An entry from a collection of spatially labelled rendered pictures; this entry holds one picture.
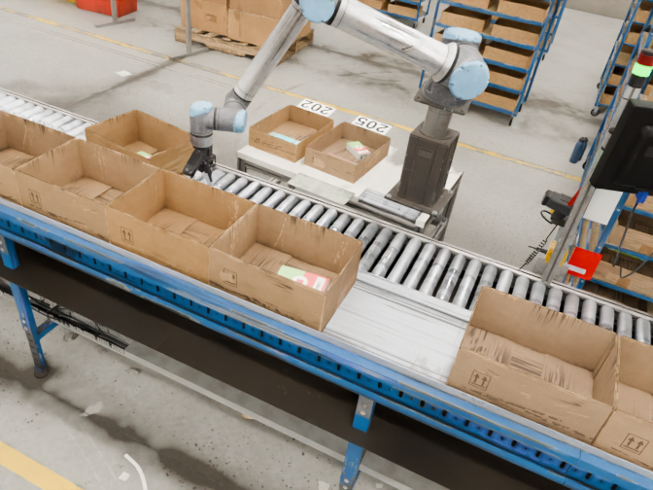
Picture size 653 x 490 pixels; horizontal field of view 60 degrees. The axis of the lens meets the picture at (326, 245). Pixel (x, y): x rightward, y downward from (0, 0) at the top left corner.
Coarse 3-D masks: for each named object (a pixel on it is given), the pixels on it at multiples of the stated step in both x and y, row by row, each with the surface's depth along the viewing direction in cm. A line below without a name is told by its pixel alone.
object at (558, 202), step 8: (552, 192) 212; (544, 200) 212; (552, 200) 210; (560, 200) 209; (568, 200) 210; (552, 208) 212; (560, 208) 210; (568, 208) 209; (552, 216) 215; (560, 216) 213
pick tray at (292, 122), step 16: (288, 112) 310; (304, 112) 306; (256, 128) 287; (272, 128) 302; (288, 128) 305; (304, 128) 307; (320, 128) 306; (256, 144) 284; (272, 144) 278; (288, 144) 274; (304, 144) 279
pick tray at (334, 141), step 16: (336, 128) 294; (352, 128) 298; (320, 144) 284; (336, 144) 297; (368, 144) 298; (384, 144) 283; (304, 160) 276; (320, 160) 271; (336, 160) 266; (352, 160) 284; (368, 160) 273; (336, 176) 271; (352, 176) 266
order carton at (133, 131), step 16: (128, 112) 264; (96, 128) 252; (112, 128) 260; (128, 128) 268; (144, 128) 270; (160, 128) 264; (176, 128) 258; (112, 144) 240; (128, 144) 272; (144, 144) 274; (160, 144) 269; (176, 144) 262; (144, 160) 234; (160, 160) 238; (176, 160) 247
